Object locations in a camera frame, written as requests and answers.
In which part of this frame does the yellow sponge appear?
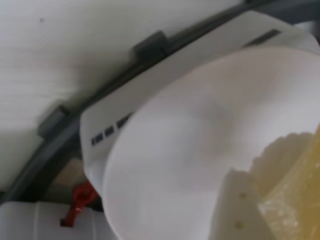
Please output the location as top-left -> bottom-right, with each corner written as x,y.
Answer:
248,122 -> 320,240

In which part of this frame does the red train coupler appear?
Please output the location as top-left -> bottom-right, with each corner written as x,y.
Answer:
60,181 -> 97,227

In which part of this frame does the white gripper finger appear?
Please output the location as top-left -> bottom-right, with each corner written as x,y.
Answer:
210,167 -> 277,240

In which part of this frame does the white round plate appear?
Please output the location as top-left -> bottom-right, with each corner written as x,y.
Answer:
101,46 -> 320,240

